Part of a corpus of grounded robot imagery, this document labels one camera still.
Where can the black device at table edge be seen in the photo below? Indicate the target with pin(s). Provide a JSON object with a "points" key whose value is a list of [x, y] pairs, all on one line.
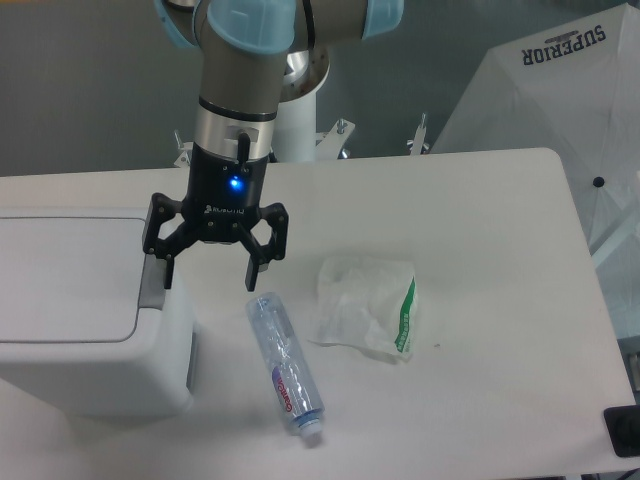
{"points": [[622, 423]]}

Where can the white Superior umbrella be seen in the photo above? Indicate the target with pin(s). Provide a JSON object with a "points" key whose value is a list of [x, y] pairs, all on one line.
{"points": [[573, 89]]}

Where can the clear plastic water bottle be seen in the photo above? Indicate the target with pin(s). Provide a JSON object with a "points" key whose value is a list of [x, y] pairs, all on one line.
{"points": [[299, 398]]}

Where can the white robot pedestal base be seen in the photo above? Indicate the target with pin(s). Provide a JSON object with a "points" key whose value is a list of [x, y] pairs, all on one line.
{"points": [[295, 138]]}

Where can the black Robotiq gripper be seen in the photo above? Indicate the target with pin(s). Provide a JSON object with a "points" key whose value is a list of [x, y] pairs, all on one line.
{"points": [[225, 200]]}

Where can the white push-lid trash can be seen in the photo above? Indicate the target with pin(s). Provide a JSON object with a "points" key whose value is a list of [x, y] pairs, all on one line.
{"points": [[88, 323]]}

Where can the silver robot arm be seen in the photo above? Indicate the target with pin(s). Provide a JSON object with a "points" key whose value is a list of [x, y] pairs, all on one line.
{"points": [[245, 45]]}

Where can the clear plastic bag green stripe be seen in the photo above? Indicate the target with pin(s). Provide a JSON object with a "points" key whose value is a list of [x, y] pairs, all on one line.
{"points": [[366, 303]]}

